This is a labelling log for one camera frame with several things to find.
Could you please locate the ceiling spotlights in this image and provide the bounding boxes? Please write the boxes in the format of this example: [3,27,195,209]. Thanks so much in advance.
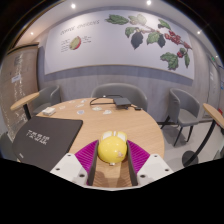
[29,0,203,36]

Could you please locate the wooden printed wall panel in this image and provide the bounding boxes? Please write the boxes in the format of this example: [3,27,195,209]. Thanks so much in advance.
[0,44,40,141]

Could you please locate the round wooden side table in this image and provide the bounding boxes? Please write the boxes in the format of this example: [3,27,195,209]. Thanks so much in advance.
[182,102,224,168]
[9,91,41,122]

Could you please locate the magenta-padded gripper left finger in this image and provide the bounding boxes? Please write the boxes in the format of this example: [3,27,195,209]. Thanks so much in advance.
[49,139,100,188]

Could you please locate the grey upholstered chair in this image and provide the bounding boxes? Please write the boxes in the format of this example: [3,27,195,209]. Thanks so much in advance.
[31,85,62,116]
[90,82,149,113]
[0,131,18,162]
[160,87,201,148]

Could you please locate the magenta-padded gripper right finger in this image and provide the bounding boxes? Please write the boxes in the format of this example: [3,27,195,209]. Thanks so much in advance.
[126,139,175,188]

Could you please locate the coffee plant wall mural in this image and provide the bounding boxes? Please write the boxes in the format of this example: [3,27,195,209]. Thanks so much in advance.
[44,9,196,81]

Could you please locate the yellow computer mouse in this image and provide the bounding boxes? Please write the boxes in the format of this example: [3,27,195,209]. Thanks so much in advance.
[97,130,129,165]

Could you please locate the black mouse pad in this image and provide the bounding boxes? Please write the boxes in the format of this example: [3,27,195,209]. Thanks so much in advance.
[12,115,84,172]

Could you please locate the flat black device box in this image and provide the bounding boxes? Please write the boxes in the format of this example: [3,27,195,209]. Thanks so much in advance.
[112,96,133,109]

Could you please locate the black cable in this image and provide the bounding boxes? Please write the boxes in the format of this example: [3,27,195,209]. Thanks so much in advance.
[89,95,143,111]

